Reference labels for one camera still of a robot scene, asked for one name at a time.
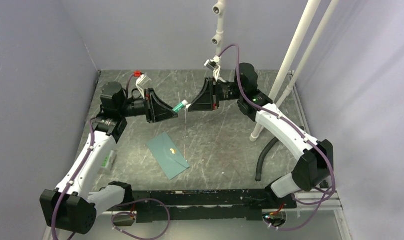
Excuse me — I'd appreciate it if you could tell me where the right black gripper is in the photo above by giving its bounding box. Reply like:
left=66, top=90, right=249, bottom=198
left=188, top=77, right=244, bottom=111

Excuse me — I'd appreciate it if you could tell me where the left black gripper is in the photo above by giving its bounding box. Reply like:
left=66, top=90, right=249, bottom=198
left=118, top=88, right=178, bottom=124

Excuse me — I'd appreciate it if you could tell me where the green white glue stick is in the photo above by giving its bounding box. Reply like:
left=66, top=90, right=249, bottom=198
left=172, top=99, right=189, bottom=113

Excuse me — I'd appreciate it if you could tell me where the teal envelope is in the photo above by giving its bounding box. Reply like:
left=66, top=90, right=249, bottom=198
left=146, top=132, right=190, bottom=180

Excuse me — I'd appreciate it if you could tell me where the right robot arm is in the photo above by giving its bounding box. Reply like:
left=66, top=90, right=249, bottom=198
left=187, top=60, right=333, bottom=208

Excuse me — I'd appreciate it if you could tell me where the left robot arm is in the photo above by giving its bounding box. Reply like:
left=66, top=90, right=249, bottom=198
left=39, top=81, right=179, bottom=240

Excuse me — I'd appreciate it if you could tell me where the green label plastic box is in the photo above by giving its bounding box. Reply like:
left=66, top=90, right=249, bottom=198
left=100, top=150, right=116, bottom=172

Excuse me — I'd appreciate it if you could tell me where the black foam tube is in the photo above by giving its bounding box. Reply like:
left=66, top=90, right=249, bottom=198
left=255, top=125, right=305, bottom=182

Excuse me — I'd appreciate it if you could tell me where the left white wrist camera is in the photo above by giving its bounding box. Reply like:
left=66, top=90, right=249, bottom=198
left=135, top=72, right=151, bottom=96

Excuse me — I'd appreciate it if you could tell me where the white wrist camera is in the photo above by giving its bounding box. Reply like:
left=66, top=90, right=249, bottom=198
left=204, top=55, right=225, bottom=83
left=135, top=72, right=151, bottom=96

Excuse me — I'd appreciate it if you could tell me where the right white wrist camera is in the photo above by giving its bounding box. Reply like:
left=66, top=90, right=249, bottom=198
left=204, top=55, right=225, bottom=83

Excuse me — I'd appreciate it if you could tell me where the white pvc pipe frame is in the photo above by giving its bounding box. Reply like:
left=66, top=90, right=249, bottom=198
left=210, top=0, right=340, bottom=143

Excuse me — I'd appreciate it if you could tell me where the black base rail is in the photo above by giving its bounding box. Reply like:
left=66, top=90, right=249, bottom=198
left=109, top=188, right=297, bottom=223

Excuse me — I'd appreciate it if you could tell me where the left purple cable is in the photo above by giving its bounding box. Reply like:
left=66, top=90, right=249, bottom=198
left=51, top=72, right=171, bottom=240

